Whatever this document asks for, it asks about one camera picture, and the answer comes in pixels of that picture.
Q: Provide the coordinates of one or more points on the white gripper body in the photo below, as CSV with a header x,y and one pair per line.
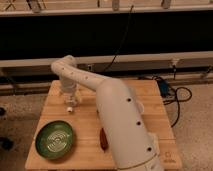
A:
x,y
68,86

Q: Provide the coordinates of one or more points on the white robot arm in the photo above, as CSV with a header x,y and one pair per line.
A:
x,y
131,146

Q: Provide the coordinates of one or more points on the green ceramic bowl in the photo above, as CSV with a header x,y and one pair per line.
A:
x,y
54,140

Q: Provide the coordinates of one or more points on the brown oblong object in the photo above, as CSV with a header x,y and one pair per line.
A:
x,y
103,140

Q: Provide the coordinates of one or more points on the wooden table board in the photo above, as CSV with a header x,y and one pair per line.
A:
x,y
87,153

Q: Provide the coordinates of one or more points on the blue box on floor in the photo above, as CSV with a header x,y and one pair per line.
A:
x,y
164,88

